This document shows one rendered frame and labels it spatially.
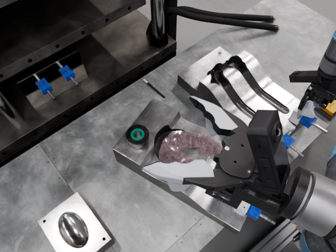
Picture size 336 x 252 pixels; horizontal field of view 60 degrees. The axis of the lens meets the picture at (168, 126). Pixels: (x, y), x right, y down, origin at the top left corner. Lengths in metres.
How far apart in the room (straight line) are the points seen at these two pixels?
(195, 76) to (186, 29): 1.54
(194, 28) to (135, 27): 1.27
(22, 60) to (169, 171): 0.92
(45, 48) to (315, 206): 1.05
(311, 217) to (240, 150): 0.12
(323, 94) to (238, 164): 0.69
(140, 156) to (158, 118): 0.17
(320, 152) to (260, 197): 1.85
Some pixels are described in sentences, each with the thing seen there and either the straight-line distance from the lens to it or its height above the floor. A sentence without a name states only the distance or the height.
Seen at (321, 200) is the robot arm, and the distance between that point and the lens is 0.41.
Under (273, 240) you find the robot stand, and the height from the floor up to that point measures 0.23.
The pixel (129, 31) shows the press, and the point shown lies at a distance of 1.59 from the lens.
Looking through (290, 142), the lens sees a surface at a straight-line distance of 1.12.
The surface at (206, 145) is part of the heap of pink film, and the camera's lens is 1.02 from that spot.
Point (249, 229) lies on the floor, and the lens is 1.92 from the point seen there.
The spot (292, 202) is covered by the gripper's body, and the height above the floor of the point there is 1.46.
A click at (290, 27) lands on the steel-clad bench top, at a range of 1.69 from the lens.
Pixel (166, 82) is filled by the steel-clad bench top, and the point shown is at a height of 0.80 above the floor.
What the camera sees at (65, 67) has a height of 0.91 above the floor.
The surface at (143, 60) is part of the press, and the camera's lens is 1.43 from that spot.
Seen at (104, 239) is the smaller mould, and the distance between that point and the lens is 1.00.
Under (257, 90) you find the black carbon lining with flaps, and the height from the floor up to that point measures 0.88.
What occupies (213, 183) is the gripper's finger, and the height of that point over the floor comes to 1.47.
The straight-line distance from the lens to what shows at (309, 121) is 1.15.
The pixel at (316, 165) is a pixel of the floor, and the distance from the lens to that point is 2.22.
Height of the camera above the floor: 1.82
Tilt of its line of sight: 59 degrees down
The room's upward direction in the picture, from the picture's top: straight up
